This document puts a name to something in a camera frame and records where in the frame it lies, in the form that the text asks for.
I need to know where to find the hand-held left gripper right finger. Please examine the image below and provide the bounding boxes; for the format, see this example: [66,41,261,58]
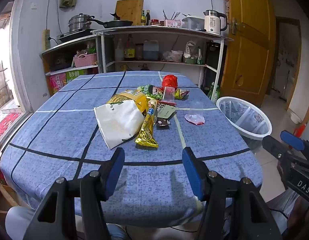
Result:
[182,147,285,240]

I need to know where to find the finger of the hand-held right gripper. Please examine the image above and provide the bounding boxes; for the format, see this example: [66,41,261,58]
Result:
[262,135,309,172]
[280,130,309,157]

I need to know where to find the green printed box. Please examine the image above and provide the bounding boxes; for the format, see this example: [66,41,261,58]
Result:
[66,69,88,83]

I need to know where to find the metal door lock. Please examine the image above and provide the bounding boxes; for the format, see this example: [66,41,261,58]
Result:
[231,17,245,35]

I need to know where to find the yellow wooden door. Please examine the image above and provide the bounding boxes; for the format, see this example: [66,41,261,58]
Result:
[221,0,277,107]

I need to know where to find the red plastic bag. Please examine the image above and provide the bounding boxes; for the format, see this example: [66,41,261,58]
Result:
[162,74,179,90]

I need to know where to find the clear jelly cup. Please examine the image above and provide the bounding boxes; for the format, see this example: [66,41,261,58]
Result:
[185,102,204,125]

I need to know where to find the red thermos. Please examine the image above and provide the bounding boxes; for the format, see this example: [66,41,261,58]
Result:
[293,124,307,137]

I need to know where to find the small yellow red packet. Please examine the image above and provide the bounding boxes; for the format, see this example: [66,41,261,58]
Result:
[175,89,190,100]

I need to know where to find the person's right leg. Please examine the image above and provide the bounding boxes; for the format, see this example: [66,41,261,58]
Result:
[266,187,300,233]

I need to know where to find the green snack packet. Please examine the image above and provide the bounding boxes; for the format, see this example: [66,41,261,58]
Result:
[137,84,167,100]

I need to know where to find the white plastic bag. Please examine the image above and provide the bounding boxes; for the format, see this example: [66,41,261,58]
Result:
[185,41,197,58]

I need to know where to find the yellow snack bag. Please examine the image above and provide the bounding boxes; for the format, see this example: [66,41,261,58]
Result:
[106,89,150,117]

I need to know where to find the blue checked tablecloth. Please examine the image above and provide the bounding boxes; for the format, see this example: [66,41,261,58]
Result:
[0,70,262,228]

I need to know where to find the yellow label oil bottle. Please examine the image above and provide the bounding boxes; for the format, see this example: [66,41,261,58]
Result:
[124,34,135,61]

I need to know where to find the white plastic bucket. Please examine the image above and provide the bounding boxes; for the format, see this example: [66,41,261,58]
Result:
[171,50,183,63]

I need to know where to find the steel steamer pot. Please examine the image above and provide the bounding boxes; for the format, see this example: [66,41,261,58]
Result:
[68,14,95,32]

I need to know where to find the black frying pan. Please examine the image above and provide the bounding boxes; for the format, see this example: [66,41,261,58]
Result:
[88,18,133,29]

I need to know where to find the person's right forearm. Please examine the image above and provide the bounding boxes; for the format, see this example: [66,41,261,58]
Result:
[288,195,309,240]

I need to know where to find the clear plastic cup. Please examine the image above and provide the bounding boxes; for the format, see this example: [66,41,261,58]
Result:
[161,86,177,105]

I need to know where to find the small dark wrapper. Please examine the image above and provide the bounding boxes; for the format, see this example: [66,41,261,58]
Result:
[157,119,171,130]

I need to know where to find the pink plastic basket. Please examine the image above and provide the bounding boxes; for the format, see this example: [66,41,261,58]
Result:
[73,52,98,68]

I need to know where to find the white plastic bottle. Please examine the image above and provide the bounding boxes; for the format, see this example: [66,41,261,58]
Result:
[115,39,124,61]

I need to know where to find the clear plastic bin liner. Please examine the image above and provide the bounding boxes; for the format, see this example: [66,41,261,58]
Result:
[221,99,269,134]

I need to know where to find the grey plastic jerrycan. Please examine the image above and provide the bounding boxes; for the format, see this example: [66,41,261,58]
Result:
[143,40,159,60]

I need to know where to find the black induction cooker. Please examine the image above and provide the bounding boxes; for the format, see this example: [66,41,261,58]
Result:
[56,29,95,42]

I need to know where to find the white electric kettle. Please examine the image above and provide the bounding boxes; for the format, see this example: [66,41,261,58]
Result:
[204,9,228,35]

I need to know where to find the wooden cutting board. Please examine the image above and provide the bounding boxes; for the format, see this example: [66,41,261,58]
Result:
[115,0,144,26]

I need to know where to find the clear plastic storage box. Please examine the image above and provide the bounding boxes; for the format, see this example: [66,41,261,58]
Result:
[182,16,205,30]

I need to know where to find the yellow power strip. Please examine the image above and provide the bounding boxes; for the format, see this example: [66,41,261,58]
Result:
[42,29,50,50]

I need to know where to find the white plastic trash basket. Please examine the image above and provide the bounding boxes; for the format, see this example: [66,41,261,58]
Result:
[216,96,272,151]

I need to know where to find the green bottles on floor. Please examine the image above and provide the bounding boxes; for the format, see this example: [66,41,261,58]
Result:
[207,82,221,104]

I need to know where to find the pink printed box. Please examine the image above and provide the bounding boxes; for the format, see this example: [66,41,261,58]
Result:
[48,74,67,95]

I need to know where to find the golden snack packet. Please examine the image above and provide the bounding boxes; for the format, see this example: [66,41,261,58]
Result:
[134,99,159,150]

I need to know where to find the bundle of chopsticks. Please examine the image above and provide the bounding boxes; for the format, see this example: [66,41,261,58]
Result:
[163,9,181,20]

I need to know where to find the white frame steel-top rack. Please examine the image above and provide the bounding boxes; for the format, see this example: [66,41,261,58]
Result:
[91,26,234,88]

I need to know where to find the white paper bag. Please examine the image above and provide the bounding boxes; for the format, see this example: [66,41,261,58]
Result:
[94,100,143,150]

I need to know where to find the brown jar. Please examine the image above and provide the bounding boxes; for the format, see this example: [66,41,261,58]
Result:
[135,43,144,60]

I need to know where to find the pink chopstick holder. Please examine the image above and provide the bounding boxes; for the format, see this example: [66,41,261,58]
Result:
[164,19,181,28]

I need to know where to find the black appliance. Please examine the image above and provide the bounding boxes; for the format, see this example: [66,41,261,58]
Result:
[206,41,221,68]

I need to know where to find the red patterned rug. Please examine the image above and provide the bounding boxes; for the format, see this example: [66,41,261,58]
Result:
[0,112,22,145]

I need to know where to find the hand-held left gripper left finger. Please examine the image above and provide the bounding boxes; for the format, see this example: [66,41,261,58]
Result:
[22,147,125,240]

